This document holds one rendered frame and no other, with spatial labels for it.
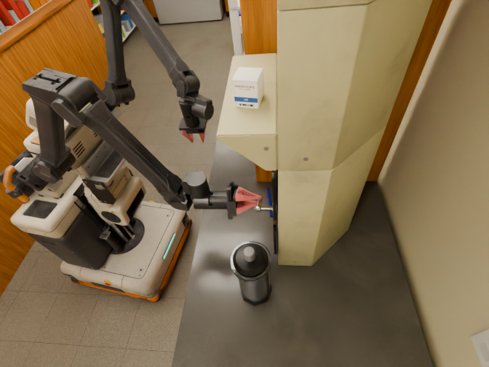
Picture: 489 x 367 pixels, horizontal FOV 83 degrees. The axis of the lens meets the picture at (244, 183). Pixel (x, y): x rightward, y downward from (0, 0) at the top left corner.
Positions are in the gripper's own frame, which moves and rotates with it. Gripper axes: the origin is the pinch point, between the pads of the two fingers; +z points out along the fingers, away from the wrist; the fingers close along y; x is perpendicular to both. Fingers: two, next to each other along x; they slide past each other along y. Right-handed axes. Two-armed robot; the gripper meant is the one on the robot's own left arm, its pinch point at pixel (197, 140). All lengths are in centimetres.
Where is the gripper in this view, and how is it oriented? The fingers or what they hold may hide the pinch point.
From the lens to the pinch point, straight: 118.0
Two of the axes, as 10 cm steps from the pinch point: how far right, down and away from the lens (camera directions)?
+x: 0.7, -7.8, 6.2
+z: 0.8, 6.3, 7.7
